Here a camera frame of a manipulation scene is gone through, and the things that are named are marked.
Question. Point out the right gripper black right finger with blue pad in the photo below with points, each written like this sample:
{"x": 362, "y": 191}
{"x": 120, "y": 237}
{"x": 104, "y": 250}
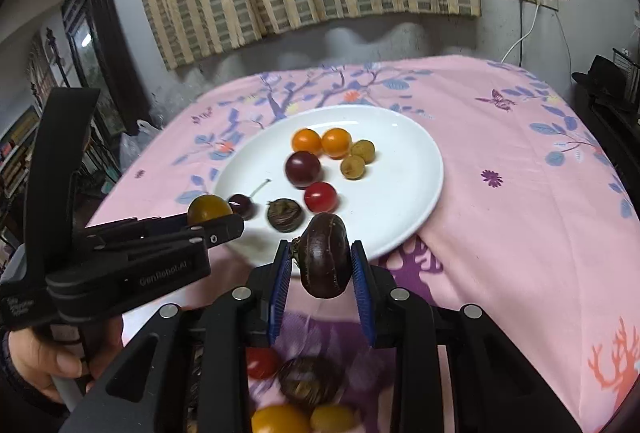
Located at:
{"x": 392, "y": 317}

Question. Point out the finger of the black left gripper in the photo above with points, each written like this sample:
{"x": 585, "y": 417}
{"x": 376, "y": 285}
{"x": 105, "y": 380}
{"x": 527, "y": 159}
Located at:
{"x": 137, "y": 228}
{"x": 215, "y": 232}

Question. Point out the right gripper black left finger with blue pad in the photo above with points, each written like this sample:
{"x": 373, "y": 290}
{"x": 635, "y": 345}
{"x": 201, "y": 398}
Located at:
{"x": 247, "y": 316}

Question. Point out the yellow-orange persimmon-like fruit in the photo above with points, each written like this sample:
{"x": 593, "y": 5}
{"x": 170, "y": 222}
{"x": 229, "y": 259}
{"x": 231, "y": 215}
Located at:
{"x": 206, "y": 207}

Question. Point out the dark brown water chestnut front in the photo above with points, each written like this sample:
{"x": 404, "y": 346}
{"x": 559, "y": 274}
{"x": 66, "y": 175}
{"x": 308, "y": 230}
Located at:
{"x": 322, "y": 255}

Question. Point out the dark brown water chestnut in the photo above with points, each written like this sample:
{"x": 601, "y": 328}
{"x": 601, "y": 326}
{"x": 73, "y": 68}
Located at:
{"x": 322, "y": 255}
{"x": 285, "y": 215}

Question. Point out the dark red cherry with stem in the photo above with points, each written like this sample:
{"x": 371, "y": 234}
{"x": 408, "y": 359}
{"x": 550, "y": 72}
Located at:
{"x": 242, "y": 204}

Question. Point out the red cherry tomato back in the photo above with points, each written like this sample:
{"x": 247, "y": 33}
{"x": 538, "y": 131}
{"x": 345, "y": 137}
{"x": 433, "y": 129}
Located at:
{"x": 320, "y": 197}

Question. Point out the red cherry tomato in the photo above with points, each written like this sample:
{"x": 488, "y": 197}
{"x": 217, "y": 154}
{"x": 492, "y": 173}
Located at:
{"x": 262, "y": 363}
{"x": 320, "y": 197}

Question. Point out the dark purple tomato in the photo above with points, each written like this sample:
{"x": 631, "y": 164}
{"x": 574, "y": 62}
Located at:
{"x": 302, "y": 169}

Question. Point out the yellow-green longan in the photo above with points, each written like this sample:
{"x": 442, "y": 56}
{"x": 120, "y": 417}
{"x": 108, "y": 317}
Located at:
{"x": 365, "y": 149}
{"x": 353, "y": 167}
{"x": 334, "y": 418}

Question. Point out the orange kumquat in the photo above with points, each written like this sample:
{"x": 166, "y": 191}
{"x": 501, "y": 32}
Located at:
{"x": 336, "y": 143}
{"x": 307, "y": 140}

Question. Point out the large orange citrus fruit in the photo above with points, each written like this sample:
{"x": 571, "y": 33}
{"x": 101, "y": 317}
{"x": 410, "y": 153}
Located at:
{"x": 282, "y": 418}

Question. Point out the person's left hand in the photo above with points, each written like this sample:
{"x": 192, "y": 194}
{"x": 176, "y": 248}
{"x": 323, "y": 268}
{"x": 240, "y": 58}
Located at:
{"x": 38, "y": 360}

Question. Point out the red cherry tomato front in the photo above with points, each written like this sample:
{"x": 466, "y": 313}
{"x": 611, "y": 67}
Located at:
{"x": 262, "y": 363}

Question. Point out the dark water chestnut back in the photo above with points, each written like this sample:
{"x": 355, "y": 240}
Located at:
{"x": 310, "y": 381}

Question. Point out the dark framed mirror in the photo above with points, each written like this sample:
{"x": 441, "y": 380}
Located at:
{"x": 102, "y": 60}

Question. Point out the black hat on furniture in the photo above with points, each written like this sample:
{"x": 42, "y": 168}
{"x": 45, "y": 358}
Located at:
{"x": 607, "y": 83}

